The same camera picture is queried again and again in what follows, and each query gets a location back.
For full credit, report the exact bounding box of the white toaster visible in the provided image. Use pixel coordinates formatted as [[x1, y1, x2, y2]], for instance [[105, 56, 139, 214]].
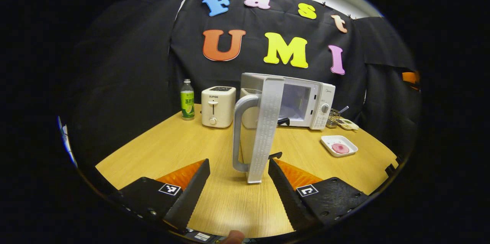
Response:
[[201, 86, 236, 128]]

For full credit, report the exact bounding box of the green label drink bottle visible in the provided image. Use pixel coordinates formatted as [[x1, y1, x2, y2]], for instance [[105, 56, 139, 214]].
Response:
[[180, 79, 195, 121]]

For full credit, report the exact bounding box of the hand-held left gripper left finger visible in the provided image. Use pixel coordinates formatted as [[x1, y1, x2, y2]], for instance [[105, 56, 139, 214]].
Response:
[[111, 159, 211, 233]]

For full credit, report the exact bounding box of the white microwave oven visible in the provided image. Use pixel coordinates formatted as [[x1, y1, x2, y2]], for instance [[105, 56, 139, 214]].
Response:
[[232, 73, 336, 184]]

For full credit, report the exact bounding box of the black backdrop cloth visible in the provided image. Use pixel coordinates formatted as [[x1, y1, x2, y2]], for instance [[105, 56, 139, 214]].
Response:
[[63, 0, 421, 168]]

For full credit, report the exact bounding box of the white square dish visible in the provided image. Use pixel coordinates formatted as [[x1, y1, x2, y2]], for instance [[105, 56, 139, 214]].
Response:
[[321, 135, 358, 158]]

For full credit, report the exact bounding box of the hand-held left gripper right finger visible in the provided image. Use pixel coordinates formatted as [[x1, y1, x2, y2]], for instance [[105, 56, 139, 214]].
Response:
[[268, 158, 370, 233]]

